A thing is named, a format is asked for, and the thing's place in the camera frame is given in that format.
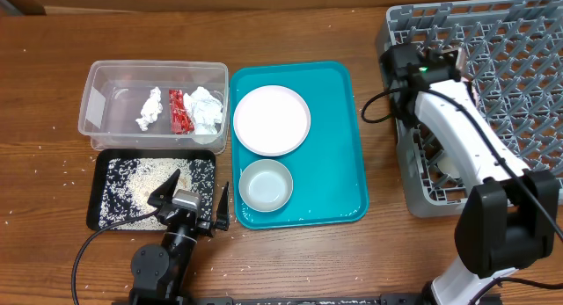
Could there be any spilled rice pile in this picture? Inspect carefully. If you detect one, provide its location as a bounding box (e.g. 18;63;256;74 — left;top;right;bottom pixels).
98;158;216;228

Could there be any grey bowl of rice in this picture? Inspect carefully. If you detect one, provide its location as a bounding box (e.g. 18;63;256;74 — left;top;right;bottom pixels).
238;159;294;213

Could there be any teal serving tray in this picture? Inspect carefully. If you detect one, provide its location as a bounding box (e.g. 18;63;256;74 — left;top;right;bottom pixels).
230;61;369;229

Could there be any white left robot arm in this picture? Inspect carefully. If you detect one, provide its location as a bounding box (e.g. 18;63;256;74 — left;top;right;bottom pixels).
128;171;230;304

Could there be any white cup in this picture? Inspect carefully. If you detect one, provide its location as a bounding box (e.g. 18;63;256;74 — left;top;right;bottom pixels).
436;151;461;179

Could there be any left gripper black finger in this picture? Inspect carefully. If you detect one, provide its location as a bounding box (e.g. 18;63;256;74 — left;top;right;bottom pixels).
215;182;230;231
148;169;180;207

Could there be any small white napkin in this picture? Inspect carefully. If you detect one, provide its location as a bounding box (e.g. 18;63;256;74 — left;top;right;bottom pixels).
135;87;163;131

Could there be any black plastic tray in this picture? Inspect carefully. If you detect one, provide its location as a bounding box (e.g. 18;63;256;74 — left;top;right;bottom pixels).
86;149;216;230

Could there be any clear plastic bin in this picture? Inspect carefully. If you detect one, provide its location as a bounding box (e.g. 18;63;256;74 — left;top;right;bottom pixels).
78;60;230;154

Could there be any white round plate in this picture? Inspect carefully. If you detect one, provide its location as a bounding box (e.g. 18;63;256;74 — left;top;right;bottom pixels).
233;85;311;156

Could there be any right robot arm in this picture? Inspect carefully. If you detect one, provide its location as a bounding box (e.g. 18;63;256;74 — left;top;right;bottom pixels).
393;62;562;304

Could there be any grey dishwasher rack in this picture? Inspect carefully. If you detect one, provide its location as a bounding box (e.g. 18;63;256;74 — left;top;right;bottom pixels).
376;0;562;218

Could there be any red snack wrapper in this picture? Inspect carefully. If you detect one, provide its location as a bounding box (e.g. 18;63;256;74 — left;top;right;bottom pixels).
169;89;194;134

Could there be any white shallow bowl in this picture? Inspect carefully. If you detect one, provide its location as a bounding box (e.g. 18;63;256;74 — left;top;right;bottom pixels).
449;47;479;106

